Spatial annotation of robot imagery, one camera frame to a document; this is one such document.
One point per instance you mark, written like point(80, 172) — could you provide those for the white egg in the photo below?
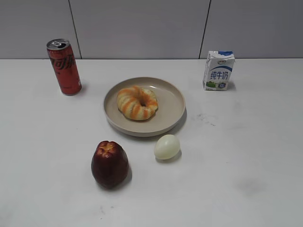
point(167, 147)

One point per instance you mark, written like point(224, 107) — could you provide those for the beige round plate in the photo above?
point(171, 108)

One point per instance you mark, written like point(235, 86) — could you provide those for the white blue milk carton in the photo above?
point(218, 70)

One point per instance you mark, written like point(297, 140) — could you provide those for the ring-shaped striped croissant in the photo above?
point(137, 103)

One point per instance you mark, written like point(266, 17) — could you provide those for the dark red apple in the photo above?
point(109, 164)

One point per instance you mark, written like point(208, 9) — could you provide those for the red cola can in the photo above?
point(63, 62)

